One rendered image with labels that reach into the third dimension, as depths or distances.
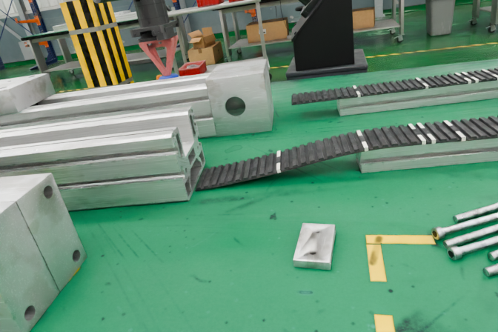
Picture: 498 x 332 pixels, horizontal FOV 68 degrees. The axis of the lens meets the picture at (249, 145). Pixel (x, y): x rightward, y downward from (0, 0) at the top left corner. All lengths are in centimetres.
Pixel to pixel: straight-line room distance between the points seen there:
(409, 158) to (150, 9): 51
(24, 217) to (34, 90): 44
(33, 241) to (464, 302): 32
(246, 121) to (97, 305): 35
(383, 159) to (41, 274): 36
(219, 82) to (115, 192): 23
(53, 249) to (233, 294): 16
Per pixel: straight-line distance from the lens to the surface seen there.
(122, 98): 62
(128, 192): 45
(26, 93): 74
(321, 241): 33
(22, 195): 34
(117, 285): 36
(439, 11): 544
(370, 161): 45
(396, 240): 35
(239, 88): 57
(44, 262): 36
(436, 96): 65
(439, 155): 46
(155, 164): 42
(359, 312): 29
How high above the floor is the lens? 100
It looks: 23 degrees down
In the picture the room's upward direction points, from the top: 10 degrees counter-clockwise
